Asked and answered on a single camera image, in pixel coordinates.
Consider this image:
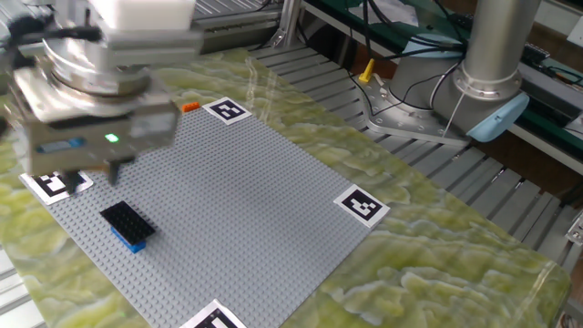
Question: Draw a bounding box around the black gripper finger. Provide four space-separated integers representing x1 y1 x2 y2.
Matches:
62 169 84 195
106 156 137 188

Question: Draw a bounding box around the silver Schunk gripper body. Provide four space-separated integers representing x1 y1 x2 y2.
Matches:
8 67 181 178

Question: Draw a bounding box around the black Lego plate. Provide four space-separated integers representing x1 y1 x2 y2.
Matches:
98 200 157 246

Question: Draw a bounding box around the blue Lego brick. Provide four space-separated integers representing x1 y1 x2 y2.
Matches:
110 226 148 254

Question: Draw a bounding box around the grey Lego baseplate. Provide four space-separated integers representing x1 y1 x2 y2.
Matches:
18 97 392 328

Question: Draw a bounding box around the black white fiducial marker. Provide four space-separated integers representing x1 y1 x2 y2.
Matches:
201 97 253 126
332 184 392 229
179 299 250 328
18 169 95 207

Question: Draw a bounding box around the yellow plastic clip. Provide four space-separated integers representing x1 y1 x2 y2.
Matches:
358 57 376 85

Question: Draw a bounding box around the white paper sheet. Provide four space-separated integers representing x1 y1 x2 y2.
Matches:
359 0 420 26

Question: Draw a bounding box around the green marble pattern mat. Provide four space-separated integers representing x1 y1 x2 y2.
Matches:
0 47 573 328

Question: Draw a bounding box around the black sensor cable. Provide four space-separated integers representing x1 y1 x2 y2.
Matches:
6 15 104 69

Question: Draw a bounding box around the aluminium frame post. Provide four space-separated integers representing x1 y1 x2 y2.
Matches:
268 0 304 49

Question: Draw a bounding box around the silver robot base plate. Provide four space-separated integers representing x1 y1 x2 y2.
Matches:
362 75 470 147

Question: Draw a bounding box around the white metal corner bracket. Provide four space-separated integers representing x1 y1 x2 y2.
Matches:
564 213 583 247

